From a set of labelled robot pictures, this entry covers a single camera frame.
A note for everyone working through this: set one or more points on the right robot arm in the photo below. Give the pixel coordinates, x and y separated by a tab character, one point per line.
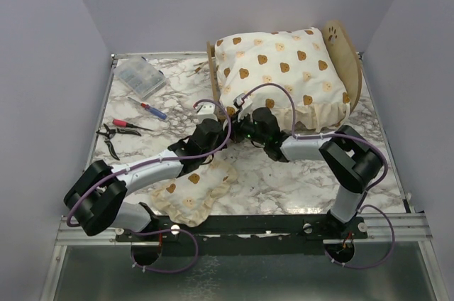
354	162

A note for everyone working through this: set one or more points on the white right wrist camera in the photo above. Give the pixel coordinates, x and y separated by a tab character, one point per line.
243	105

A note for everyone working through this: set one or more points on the clear plastic screw box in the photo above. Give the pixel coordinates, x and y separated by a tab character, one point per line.
140	76

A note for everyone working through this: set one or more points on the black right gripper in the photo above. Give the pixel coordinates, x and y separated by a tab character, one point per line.
235	126

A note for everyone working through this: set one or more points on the large bear print cushion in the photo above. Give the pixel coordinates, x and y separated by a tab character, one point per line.
280	81

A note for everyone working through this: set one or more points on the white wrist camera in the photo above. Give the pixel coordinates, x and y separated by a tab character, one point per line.
205	111
243	105

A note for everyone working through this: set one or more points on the red handled screwdriver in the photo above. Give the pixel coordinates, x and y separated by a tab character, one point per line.
125	124

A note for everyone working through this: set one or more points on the black front mounting rail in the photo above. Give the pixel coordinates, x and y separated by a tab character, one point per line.
248	236

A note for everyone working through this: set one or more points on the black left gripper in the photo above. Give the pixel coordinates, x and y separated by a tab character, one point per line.
222	139

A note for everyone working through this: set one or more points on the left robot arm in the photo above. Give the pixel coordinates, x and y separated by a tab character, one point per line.
95	200

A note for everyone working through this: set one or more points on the small bear print pillow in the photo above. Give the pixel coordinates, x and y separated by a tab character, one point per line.
189	200

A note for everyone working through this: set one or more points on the blue handled screwdriver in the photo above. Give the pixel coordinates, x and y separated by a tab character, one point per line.
155	112

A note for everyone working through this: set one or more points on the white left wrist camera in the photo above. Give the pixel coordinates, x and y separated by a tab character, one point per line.
205	111

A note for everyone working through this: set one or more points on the wooden pet bed frame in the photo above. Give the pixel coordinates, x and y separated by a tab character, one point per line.
344	56

